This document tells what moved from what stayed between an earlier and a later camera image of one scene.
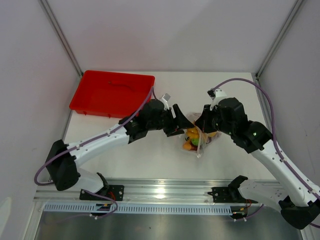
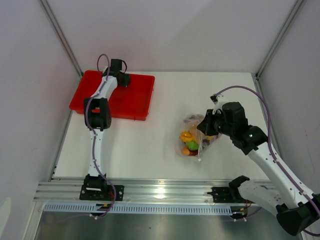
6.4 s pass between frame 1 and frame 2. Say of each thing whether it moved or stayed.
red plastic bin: stayed
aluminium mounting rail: stayed
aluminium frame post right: stayed
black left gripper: moved
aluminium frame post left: stayed
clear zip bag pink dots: moved
